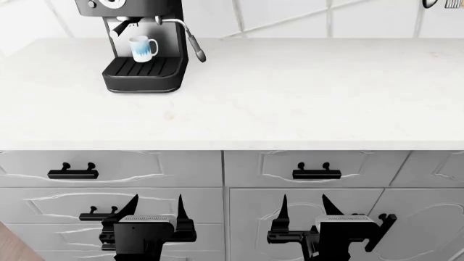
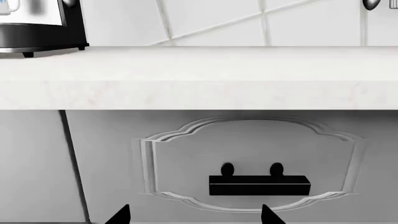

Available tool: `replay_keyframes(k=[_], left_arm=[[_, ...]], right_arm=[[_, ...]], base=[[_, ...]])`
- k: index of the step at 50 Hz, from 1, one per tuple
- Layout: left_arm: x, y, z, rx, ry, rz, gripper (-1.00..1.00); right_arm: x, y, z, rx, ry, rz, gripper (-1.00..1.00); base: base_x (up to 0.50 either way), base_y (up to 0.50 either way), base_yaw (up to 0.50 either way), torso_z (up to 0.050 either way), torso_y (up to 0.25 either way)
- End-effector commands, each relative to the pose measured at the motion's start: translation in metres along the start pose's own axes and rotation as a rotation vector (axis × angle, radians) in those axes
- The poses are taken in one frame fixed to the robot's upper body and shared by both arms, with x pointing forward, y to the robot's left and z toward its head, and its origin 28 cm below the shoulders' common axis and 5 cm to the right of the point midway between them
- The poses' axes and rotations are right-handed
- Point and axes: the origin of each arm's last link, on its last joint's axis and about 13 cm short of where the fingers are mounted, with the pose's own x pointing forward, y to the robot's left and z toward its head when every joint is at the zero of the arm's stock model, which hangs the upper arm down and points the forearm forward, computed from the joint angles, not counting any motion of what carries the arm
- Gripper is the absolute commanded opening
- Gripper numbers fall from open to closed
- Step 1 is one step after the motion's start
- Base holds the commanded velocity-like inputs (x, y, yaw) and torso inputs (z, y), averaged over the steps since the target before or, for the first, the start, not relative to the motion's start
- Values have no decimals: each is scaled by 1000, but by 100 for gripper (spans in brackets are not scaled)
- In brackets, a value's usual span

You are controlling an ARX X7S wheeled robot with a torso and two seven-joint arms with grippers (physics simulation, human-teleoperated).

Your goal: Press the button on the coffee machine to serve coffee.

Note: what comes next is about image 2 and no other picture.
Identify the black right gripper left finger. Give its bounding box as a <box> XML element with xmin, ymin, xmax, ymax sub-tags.
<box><xmin>104</xmin><ymin>203</ymin><xmax>131</xmax><ymax>224</ymax></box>

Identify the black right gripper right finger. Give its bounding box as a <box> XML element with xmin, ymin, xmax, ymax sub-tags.
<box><xmin>261</xmin><ymin>203</ymin><xmax>287</xmax><ymax>224</ymax></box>

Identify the black silver coffee machine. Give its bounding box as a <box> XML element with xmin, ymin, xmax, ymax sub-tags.
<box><xmin>0</xmin><ymin>0</ymin><xmax>90</xmax><ymax>59</ymax></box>

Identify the grey drawer front with moulding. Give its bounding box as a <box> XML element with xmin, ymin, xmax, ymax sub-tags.
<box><xmin>63</xmin><ymin>109</ymin><xmax>398</xmax><ymax>224</ymax></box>

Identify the grey cabinet panel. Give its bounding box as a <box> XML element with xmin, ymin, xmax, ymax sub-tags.
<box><xmin>0</xmin><ymin>109</ymin><xmax>91</xmax><ymax>224</ymax></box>

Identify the white stone countertop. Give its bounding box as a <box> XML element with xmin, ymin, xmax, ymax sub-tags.
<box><xmin>0</xmin><ymin>45</ymin><xmax>398</xmax><ymax>111</ymax></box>

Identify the hanging metal utensil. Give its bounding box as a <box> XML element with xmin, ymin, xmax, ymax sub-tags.
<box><xmin>362</xmin><ymin>0</ymin><xmax>381</xmax><ymax>11</ymax></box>

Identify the white mug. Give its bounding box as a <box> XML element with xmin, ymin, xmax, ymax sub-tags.
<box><xmin>0</xmin><ymin>0</ymin><xmax>21</xmax><ymax>16</ymax></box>

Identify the black drawer handle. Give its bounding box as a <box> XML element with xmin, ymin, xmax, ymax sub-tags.
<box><xmin>208</xmin><ymin>162</ymin><xmax>312</xmax><ymax>197</ymax></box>

